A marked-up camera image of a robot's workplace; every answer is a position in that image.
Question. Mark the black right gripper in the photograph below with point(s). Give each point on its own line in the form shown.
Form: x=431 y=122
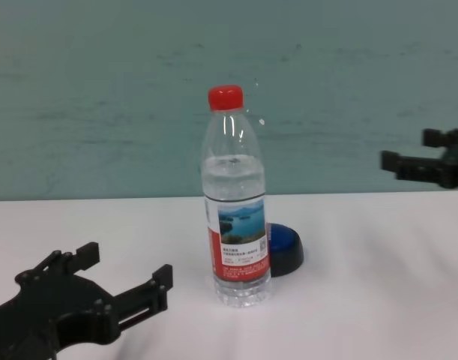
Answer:
x=457 y=165

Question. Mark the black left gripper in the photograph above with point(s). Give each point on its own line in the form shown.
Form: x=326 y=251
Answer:
x=56 y=311

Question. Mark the clear water bottle red cap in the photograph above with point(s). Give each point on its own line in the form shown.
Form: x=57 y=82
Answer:
x=236 y=225

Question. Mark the blue push button black base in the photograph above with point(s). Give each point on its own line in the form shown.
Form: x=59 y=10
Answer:
x=285 y=247

